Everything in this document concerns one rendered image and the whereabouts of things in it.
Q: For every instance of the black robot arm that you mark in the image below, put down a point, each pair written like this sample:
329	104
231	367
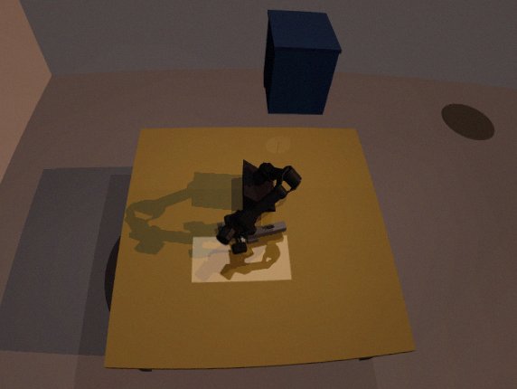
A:
246	217

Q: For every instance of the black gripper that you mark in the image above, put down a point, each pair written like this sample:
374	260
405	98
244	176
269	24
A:
237	247

